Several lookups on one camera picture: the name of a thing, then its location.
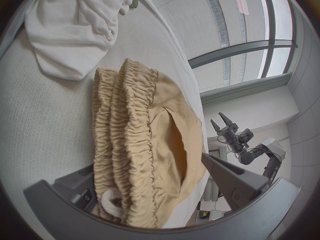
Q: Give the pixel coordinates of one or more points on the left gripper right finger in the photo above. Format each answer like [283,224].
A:
[232,184]

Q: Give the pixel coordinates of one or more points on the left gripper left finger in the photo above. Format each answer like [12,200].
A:
[80,186]

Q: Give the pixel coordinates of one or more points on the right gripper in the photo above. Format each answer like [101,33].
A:
[231,137]

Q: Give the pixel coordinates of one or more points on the tan shorts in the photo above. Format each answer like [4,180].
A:
[140,134]

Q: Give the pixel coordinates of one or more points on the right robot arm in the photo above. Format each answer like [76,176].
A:
[271,156]

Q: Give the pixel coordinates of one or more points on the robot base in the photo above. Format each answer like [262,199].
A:
[212,214]

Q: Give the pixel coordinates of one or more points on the window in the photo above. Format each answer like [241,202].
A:
[225,34]

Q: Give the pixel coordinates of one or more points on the white garment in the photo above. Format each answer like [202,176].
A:
[75,29]

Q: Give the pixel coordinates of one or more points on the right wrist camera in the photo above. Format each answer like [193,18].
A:
[247,135]

